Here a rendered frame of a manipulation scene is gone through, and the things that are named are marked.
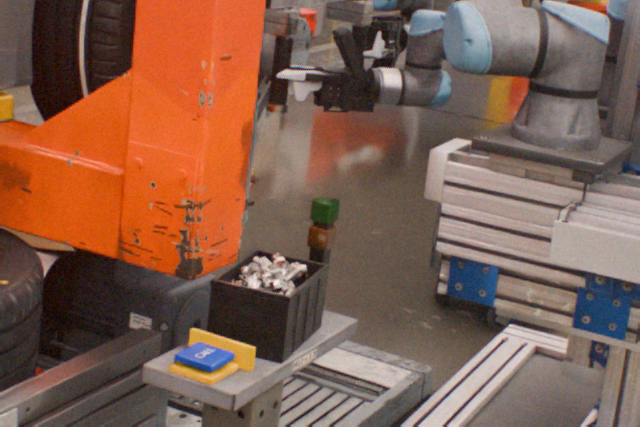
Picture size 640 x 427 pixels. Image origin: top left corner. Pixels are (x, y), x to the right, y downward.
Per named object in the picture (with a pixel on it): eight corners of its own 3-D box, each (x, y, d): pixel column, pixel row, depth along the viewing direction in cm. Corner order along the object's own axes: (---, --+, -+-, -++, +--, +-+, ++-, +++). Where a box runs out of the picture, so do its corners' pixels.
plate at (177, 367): (196, 356, 209) (196, 350, 209) (238, 369, 205) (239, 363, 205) (167, 371, 202) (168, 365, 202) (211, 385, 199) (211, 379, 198)
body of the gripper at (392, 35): (361, 17, 291) (384, 14, 301) (356, 55, 293) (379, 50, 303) (392, 22, 288) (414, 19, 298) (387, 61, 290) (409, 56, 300)
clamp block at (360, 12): (335, 17, 288) (338, -7, 286) (372, 23, 284) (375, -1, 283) (325, 18, 283) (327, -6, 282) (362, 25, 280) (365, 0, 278)
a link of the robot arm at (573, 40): (611, 93, 216) (626, 11, 213) (532, 87, 214) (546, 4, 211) (585, 79, 228) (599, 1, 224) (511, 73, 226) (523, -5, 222)
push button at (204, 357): (197, 353, 208) (198, 340, 208) (234, 365, 205) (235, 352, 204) (172, 366, 202) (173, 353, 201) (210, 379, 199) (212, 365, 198)
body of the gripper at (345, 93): (320, 111, 255) (377, 114, 259) (325, 69, 253) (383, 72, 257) (309, 103, 262) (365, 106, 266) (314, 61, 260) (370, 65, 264)
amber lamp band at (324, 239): (316, 242, 235) (318, 221, 234) (335, 247, 233) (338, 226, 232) (305, 246, 232) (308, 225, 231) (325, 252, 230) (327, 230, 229)
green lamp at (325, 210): (319, 216, 234) (321, 194, 233) (338, 221, 232) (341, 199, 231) (308, 220, 230) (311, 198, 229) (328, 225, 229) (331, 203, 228)
